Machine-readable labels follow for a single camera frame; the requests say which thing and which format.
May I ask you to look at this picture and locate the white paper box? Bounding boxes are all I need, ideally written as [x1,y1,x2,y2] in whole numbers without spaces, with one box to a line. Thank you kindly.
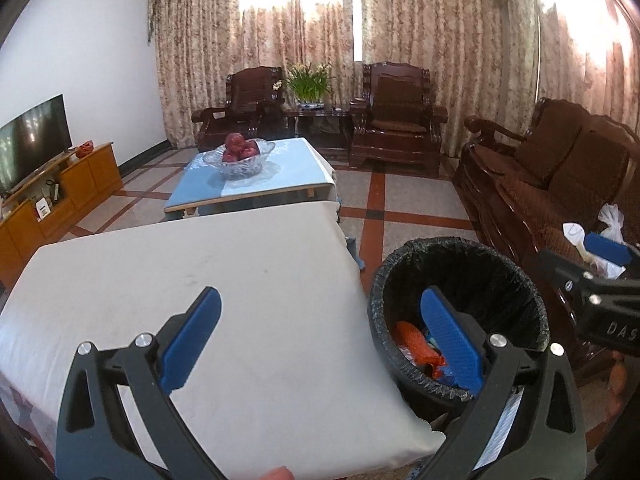
[473,386,524,470]

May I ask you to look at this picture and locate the orange foam fruit net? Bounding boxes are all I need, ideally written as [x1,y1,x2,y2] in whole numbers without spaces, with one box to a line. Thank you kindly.
[394,321,447,379]

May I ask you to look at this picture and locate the black trash bin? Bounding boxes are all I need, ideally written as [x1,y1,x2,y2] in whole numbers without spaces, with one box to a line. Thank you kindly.
[368,236,550,410]

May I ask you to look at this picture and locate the person's right hand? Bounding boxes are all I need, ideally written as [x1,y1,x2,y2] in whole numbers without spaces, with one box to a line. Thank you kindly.
[605,361,628,420]

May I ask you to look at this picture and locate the person's left hand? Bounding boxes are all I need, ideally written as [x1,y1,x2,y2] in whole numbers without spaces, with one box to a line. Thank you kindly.
[260,466,295,480]

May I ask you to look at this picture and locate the white plastic bags on sofa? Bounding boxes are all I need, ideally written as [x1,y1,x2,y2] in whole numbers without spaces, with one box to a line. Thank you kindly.
[562,204,632,280]

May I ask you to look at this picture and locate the dark wooden sofa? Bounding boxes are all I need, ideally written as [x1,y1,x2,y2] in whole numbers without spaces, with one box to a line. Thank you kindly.
[454,99,639,386]

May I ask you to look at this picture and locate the wooden TV cabinet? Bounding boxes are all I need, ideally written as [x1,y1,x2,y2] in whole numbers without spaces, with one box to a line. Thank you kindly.
[1,143,122,289]

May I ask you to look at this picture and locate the white router box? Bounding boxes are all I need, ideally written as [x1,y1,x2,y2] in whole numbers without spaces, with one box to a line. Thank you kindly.
[35,197,51,220]

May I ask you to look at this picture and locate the floral curtains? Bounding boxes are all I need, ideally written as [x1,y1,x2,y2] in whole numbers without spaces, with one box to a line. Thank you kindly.
[149,0,639,156]

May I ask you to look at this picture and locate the right dark wooden armchair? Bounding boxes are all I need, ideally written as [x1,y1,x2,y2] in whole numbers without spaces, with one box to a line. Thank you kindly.
[349,62,448,177]

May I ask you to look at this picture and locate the dark wooden armchair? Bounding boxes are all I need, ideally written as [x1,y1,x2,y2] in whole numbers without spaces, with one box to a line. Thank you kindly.
[349,62,448,177]
[191,66,285,152]

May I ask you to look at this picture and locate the red ornament on cabinet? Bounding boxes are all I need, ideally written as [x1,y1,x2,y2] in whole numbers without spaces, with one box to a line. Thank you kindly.
[75,140,94,159]

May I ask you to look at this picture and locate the flat screen television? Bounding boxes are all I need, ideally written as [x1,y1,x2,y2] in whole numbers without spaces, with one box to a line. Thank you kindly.
[0,94,72,197]

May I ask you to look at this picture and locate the dark wooden side table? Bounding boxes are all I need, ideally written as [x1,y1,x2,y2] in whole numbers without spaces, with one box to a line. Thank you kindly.
[283,106,354,164]

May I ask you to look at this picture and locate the glass fruit bowl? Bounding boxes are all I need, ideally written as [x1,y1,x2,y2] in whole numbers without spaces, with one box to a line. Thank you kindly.
[203,139,276,180]

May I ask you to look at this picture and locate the red apples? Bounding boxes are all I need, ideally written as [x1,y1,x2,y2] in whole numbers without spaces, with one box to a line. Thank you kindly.
[222,132,260,164]

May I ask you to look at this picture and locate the blue coffee table cloth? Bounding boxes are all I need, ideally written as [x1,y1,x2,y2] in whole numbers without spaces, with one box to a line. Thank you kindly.
[164,138,337,219]

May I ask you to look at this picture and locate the green potted plant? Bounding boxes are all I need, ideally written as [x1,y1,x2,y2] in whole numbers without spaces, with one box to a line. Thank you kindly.
[285,63,332,110]

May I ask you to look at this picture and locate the left dark wooden armchair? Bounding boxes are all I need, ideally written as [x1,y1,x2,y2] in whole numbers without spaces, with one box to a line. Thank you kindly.
[191,66,285,152]

